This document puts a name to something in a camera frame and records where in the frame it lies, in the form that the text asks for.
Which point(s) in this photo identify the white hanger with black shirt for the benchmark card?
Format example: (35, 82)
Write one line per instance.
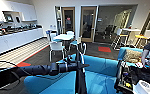
(83, 56)

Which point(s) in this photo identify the black t-shirt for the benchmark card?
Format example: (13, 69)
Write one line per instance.
(79, 81)

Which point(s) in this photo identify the blue sofa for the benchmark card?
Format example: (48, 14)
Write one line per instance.
(101, 71)

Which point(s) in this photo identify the white chair blue seat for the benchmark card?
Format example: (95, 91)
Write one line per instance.
(74, 42)

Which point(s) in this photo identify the white round low table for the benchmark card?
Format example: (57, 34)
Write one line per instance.
(63, 37)

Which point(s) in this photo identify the blue armchair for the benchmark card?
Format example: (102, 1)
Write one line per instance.
(121, 51)

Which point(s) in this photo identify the black office chair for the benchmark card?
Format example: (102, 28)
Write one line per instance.
(108, 30)

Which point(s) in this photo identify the wooden glass door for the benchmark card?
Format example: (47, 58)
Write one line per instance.
(88, 23)
(68, 20)

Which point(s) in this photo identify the black equipment cart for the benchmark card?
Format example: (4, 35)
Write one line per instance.
(124, 76)

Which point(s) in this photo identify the white bar stool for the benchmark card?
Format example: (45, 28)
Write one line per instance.
(118, 32)

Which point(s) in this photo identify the patterned beige cushion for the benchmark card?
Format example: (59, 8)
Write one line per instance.
(133, 56)

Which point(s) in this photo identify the white rectangular high table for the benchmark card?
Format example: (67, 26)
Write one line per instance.
(130, 30)

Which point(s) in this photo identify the white cylindrical device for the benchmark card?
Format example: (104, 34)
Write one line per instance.
(142, 87)

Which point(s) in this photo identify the white kitchen counter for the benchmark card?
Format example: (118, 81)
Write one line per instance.
(11, 41)

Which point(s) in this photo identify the yellow bar stool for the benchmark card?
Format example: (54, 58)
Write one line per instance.
(145, 34)

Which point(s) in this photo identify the white upper kitchen cabinets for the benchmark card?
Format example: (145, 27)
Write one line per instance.
(26, 10)

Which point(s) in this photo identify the blue frame chair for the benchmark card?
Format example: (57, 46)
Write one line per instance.
(51, 35)

